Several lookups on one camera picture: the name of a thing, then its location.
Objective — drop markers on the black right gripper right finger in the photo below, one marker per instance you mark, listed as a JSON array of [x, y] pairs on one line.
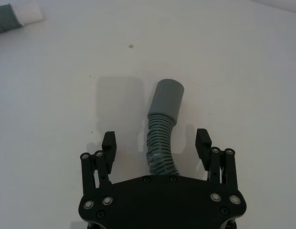
[[204, 148]]

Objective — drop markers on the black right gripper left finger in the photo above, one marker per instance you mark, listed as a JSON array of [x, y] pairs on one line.
[[107, 152]]

